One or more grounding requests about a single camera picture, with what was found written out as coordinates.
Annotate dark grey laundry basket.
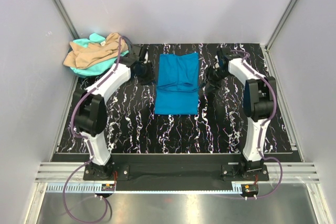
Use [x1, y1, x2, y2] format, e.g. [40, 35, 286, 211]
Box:
[68, 34, 133, 77]

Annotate slotted cable duct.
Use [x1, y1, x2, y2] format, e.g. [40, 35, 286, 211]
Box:
[46, 183, 116, 194]
[232, 182, 259, 195]

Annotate mint green t shirt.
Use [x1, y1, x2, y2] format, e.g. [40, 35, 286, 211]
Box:
[69, 33, 131, 77]

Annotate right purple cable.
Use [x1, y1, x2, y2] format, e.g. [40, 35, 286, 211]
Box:
[230, 50, 283, 200]

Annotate aluminium front frame rail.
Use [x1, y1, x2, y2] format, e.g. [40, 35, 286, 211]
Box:
[36, 162, 320, 184]

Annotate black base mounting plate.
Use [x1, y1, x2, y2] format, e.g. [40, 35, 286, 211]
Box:
[83, 154, 269, 182]

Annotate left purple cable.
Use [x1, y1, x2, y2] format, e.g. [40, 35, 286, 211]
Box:
[61, 35, 134, 222]

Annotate left aluminium corner post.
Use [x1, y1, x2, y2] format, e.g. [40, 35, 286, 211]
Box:
[52, 0, 79, 39]

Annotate aluminium corner post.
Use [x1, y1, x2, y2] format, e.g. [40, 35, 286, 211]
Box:
[265, 0, 299, 51]
[52, 0, 79, 39]

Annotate blue t shirt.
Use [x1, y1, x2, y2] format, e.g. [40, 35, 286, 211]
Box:
[154, 52, 199, 115]

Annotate purple cable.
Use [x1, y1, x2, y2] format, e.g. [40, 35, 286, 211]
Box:
[61, 35, 134, 222]
[230, 50, 283, 200]

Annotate right aluminium corner post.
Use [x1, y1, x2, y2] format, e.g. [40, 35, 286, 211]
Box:
[265, 0, 299, 51]

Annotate right slotted cable duct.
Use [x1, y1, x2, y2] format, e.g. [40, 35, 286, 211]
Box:
[232, 182, 259, 195]

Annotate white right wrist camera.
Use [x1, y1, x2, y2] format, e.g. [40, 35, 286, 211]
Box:
[213, 58, 220, 69]

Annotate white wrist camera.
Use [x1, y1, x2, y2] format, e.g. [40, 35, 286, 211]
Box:
[140, 46, 149, 63]
[213, 58, 220, 69]

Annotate left slotted cable duct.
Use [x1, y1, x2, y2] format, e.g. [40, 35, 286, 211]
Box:
[46, 183, 116, 194]

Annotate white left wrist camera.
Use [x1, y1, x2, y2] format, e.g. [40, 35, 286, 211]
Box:
[140, 46, 149, 63]

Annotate beige t shirt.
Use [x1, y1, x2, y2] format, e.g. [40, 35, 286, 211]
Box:
[63, 33, 129, 69]

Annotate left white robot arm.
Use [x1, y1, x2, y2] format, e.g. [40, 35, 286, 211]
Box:
[70, 44, 155, 179]

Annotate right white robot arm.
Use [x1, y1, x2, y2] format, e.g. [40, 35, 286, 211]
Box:
[203, 47, 277, 179]

